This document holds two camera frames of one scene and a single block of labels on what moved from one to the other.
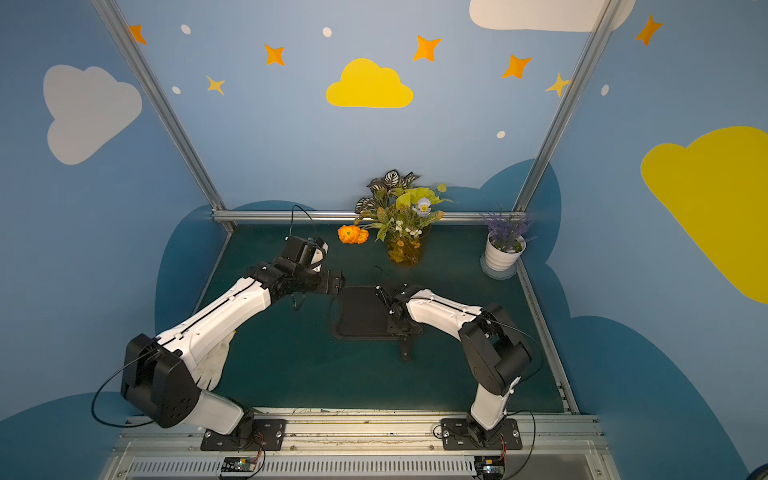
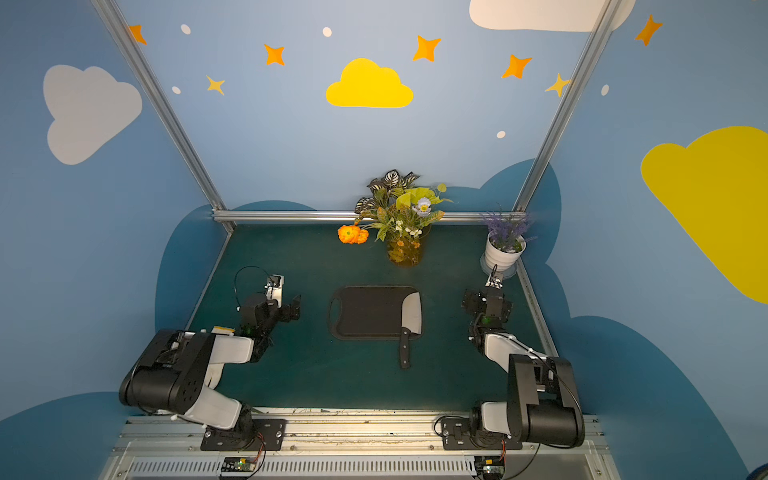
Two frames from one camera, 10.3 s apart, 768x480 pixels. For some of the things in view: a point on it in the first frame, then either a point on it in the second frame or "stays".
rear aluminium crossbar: (244, 217) stays
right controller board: (490, 467) stays
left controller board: (239, 464) stays
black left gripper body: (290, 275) to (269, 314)
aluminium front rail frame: (554, 447) stays
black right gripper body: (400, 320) to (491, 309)
